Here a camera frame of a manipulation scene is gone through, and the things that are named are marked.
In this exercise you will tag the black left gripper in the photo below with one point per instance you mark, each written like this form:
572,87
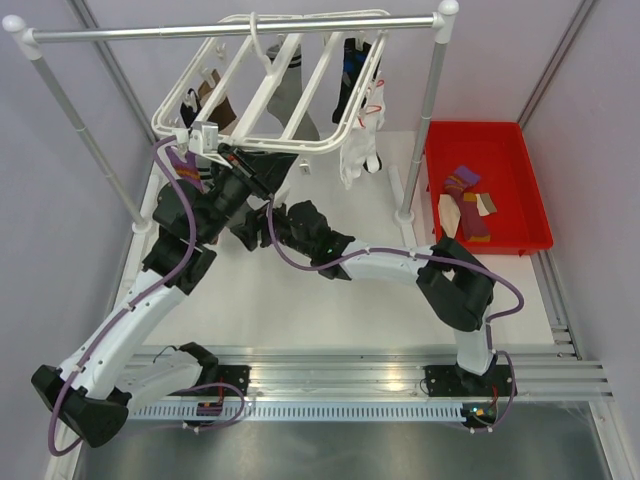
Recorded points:
271,167

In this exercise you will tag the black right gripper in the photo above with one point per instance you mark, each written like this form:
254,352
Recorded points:
254,221

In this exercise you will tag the white plastic clip hanger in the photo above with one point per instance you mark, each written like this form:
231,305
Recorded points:
272,40

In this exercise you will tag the purple striped sock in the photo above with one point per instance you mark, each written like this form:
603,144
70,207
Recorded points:
185,166
459,185

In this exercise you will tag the grey sock with black stripes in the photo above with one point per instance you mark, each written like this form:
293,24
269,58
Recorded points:
204,167

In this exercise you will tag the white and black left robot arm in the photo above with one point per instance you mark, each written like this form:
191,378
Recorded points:
89,392

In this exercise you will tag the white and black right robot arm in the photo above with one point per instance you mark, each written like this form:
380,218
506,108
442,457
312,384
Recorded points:
457,287

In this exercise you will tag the brown and beige back sock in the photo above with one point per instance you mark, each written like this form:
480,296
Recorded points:
222,114

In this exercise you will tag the black sock back left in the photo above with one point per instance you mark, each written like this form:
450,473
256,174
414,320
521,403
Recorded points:
190,108

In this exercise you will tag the grey sock back row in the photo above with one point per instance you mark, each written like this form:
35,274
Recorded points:
286,97

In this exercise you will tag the black and blue patterned sock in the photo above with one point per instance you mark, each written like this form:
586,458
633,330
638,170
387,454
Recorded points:
354,56

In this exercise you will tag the red plastic bin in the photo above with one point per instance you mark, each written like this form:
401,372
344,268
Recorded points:
497,153

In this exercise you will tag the silver and white clothes rack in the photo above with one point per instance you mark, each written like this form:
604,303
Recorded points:
30,41

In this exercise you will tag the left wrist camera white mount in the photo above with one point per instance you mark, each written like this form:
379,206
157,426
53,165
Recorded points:
203,137

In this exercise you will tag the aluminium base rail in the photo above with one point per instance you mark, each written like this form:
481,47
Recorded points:
544,373

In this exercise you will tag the white slotted cable duct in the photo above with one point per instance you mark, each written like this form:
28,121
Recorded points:
192,411

